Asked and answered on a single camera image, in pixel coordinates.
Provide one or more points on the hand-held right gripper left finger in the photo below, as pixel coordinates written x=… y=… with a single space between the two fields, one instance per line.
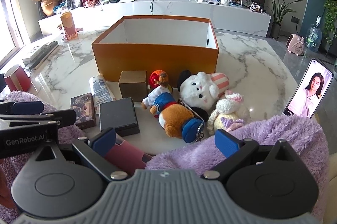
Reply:
x=103 y=141

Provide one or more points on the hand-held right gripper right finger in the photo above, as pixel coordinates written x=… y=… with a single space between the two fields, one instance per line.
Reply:
x=227 y=144

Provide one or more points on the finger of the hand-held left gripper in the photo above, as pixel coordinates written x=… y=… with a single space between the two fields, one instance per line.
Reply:
x=27 y=107
x=64 y=116

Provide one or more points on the dark printed box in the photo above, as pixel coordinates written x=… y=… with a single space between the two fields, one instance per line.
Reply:
x=83 y=109

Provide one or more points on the black square box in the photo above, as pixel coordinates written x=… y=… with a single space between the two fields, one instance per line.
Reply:
x=118 y=116

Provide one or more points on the cream crochet bunny doll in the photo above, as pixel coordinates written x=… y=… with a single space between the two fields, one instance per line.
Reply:
x=229 y=110

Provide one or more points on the white lotion tube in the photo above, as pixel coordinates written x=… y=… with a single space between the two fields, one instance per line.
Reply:
x=101 y=92

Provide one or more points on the white plush black pink ears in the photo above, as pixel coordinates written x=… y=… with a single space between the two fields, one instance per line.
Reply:
x=200 y=89

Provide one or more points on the brown bear plush sailor outfit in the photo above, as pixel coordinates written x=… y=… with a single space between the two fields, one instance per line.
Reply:
x=171 y=118

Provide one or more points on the small gold box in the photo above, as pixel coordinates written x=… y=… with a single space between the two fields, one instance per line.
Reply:
x=133 y=87

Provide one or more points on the yellow case with clip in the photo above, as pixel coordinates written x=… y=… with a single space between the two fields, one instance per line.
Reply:
x=171 y=89

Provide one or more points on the orange cardboard box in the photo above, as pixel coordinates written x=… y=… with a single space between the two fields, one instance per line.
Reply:
x=158 y=60

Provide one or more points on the red mug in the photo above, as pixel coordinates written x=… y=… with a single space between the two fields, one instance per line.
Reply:
x=17 y=79

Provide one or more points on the purple fleece garment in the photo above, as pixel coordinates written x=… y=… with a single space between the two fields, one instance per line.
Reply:
x=276 y=134

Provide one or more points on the small white box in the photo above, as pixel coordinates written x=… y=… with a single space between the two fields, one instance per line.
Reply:
x=33 y=54

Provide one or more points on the black remote control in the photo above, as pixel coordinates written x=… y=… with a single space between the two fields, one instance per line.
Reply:
x=43 y=54

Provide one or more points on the orange drink bottle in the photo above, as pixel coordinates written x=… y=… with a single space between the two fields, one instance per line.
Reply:
x=69 y=26

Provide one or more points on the smartphone with lit screen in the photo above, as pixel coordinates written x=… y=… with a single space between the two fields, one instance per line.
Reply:
x=308 y=89

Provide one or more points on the gold round vase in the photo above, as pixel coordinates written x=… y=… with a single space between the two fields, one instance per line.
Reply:
x=48 y=6

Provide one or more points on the pink space heater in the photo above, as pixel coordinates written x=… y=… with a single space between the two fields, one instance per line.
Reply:
x=296 y=45

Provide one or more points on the white desk display device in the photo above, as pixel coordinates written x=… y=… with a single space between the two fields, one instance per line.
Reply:
x=106 y=0

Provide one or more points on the white marble television console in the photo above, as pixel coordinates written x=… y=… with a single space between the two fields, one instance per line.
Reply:
x=184 y=16

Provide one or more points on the blue water jug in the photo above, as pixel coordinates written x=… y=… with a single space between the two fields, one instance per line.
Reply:
x=313 y=37

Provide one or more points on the black white cow figurines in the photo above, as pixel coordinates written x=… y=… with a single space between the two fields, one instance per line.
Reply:
x=255 y=7

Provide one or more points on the tall potted floor plant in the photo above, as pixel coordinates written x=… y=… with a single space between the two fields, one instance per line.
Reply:
x=277 y=10

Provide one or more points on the round decorative plate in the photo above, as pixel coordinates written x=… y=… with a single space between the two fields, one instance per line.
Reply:
x=247 y=0

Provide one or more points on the trailing ivy plant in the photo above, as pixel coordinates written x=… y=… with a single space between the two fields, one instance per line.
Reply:
x=329 y=8

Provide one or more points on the dark wall socket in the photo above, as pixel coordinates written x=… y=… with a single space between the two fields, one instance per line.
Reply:
x=295 y=20

